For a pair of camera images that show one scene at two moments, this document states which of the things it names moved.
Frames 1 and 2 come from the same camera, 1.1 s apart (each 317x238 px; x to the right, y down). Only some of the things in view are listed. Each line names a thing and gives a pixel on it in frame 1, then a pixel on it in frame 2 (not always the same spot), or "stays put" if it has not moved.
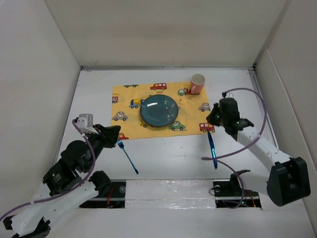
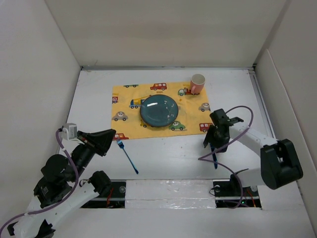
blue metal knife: x=213 y=149 stays put
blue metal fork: x=121 y=146 stays put
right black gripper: x=210 y=118 -> x=209 y=138
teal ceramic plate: x=159 y=110 stays put
